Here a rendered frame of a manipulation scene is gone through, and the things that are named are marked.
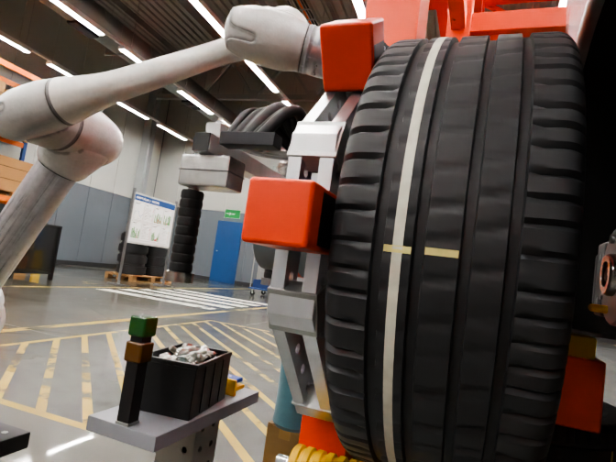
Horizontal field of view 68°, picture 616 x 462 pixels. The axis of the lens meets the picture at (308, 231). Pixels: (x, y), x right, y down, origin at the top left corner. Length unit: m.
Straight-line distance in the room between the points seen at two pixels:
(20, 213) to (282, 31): 0.79
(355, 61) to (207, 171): 0.27
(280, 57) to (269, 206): 0.48
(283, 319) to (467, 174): 0.27
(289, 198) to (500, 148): 0.21
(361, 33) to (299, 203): 0.29
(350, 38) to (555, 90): 0.27
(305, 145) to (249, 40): 0.38
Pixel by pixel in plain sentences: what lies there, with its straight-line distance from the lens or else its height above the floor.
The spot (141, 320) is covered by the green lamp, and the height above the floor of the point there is 0.65.
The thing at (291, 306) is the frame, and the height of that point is 0.75.
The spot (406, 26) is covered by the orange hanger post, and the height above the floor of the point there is 1.52.
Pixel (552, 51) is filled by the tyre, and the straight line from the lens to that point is 0.59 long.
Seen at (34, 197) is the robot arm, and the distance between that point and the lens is 1.30.
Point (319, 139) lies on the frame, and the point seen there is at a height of 0.95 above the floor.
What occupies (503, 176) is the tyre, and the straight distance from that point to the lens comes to 0.46.
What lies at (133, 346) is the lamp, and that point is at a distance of 0.98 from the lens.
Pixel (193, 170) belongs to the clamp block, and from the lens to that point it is 0.73.
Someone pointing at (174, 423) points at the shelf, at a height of 0.45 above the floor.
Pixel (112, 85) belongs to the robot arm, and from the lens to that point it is 1.04.
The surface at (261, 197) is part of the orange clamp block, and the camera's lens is 0.47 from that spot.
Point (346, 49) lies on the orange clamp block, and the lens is 0.67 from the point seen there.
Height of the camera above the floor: 0.79
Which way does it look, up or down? 5 degrees up
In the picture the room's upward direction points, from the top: 8 degrees clockwise
